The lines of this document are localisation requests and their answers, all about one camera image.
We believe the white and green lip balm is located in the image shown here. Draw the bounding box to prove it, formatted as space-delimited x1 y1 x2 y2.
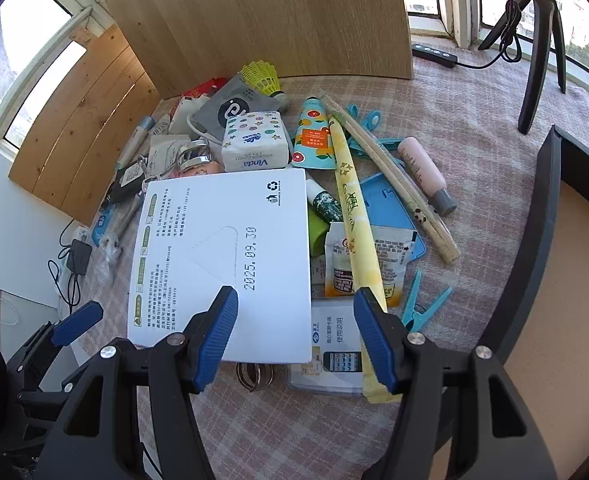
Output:
305 177 344 223

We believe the wrapped wooden chopsticks pair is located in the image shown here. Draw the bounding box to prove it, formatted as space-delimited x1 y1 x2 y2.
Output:
318 92 461 263

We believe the red fabric pouch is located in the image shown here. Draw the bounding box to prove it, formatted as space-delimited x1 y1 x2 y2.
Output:
180 77 228 103

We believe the black storage container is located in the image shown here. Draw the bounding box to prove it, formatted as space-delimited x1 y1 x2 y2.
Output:
414 125 589 480

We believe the green sachet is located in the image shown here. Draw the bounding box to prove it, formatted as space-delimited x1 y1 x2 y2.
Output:
307 205 331 256

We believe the blue pocket tissue pack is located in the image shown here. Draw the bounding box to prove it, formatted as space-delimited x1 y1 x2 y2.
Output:
90 207 118 246

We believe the black power adapter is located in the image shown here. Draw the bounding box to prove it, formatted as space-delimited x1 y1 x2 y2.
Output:
67 239 92 276

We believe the white sachet with orange print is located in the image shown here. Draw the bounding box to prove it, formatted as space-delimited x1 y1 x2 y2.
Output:
371 225 419 308

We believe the slatted wooden panel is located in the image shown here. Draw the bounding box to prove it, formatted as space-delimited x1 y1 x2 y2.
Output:
7 22 160 226

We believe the white paper packet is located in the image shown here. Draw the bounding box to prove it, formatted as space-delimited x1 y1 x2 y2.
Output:
147 132 192 176

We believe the large wooden board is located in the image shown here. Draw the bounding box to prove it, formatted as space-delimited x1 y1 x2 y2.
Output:
94 0 414 101

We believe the white printed tissue pack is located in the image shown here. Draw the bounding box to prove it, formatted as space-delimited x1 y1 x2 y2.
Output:
127 167 312 365

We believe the grey sachet with black circle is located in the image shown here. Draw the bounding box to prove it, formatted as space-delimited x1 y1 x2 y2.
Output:
193 74 282 143

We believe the long yellow sachet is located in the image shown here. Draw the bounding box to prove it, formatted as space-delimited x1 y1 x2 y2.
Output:
327 115 402 406

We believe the plastic wrapped grey spoon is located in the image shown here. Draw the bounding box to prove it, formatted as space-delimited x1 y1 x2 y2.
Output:
97 200 142 286

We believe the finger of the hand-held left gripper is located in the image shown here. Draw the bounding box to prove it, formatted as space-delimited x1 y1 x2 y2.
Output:
4 301 105 392

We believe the stainless steel clip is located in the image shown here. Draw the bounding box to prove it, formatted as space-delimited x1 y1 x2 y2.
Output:
174 139 211 173

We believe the white charger cable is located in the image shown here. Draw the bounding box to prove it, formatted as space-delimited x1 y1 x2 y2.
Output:
187 110 225 148

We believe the black tripod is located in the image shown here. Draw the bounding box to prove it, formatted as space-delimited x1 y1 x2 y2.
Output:
477 0 567 136

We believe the black wet wipe pack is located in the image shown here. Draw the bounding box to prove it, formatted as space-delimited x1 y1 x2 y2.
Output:
105 160 148 206

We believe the white window frame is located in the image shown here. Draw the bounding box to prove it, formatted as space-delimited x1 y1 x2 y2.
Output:
397 0 589 91

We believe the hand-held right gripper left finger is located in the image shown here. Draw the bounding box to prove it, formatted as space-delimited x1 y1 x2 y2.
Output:
34 285 240 480

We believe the blue plastic tray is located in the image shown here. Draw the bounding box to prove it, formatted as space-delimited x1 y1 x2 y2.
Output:
361 172 427 263

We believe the orange and white sachet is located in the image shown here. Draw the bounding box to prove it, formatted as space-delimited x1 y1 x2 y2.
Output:
321 222 362 298

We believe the black cable with controller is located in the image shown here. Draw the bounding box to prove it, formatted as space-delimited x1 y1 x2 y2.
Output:
411 0 522 71

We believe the star print tissue pack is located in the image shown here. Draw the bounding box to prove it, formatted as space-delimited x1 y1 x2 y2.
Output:
221 110 294 173

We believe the blue clothes peg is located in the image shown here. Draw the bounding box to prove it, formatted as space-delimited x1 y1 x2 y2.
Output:
401 270 454 331
347 137 405 161
344 104 382 133

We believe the white tube with blue cap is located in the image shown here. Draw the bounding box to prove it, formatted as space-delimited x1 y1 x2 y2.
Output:
117 115 156 171

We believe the yellow shuttlecock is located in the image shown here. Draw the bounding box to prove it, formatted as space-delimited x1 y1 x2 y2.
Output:
239 61 288 101

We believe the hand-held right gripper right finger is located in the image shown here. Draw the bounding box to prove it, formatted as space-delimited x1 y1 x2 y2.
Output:
353 286 560 480

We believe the orange print hand cream tube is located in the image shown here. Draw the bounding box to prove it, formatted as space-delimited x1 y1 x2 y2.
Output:
291 96 337 171

